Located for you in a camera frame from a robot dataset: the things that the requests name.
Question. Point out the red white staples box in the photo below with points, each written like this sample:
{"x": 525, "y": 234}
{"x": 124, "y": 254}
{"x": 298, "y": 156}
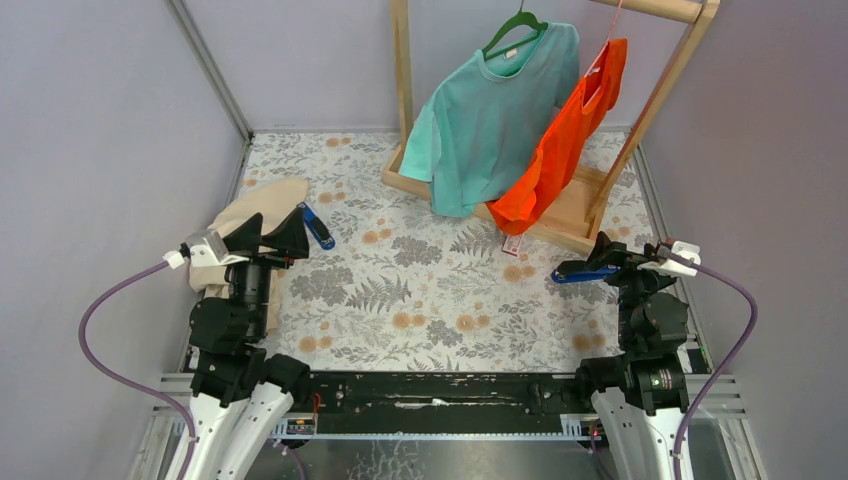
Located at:
{"x": 512, "y": 245}

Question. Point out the orange t-shirt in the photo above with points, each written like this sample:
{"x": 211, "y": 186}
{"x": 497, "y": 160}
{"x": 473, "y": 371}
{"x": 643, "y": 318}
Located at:
{"x": 558, "y": 152}

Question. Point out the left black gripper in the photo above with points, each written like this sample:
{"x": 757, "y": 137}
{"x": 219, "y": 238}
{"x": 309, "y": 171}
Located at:
{"x": 290, "y": 237}

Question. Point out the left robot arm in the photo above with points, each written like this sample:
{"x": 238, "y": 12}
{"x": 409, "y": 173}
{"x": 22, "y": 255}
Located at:
{"x": 238, "y": 392}

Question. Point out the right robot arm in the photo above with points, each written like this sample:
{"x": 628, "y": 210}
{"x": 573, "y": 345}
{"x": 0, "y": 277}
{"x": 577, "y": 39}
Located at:
{"x": 640, "y": 395}

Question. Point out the wooden clothes rack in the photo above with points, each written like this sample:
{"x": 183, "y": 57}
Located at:
{"x": 574, "y": 219}

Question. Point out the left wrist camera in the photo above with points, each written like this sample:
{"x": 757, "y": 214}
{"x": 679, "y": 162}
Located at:
{"x": 204, "y": 248}

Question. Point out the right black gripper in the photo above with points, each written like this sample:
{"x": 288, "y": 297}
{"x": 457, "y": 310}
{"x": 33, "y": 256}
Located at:
{"x": 623, "y": 257}

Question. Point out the beige cloth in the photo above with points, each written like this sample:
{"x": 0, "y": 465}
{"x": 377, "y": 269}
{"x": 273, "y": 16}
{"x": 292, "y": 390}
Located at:
{"x": 235, "y": 261}

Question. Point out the floral table mat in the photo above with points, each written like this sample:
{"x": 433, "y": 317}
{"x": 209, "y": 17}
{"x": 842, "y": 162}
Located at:
{"x": 405, "y": 289}

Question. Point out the blue stapler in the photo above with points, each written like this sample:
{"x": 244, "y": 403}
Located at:
{"x": 317, "y": 228}
{"x": 568, "y": 273}

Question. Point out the teal t-shirt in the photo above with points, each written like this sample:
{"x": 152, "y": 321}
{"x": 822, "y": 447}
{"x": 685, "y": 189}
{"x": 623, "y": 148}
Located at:
{"x": 474, "y": 137}

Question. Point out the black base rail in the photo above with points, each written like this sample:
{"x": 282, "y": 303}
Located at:
{"x": 445, "y": 404}

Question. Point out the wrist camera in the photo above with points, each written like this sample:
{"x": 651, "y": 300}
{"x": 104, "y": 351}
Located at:
{"x": 204, "y": 248}
{"x": 673, "y": 258}

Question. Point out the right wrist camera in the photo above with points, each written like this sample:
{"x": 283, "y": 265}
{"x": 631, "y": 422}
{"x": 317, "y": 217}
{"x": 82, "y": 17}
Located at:
{"x": 673, "y": 258}

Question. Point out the pink hanger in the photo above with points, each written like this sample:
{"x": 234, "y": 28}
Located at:
{"x": 595, "y": 65}

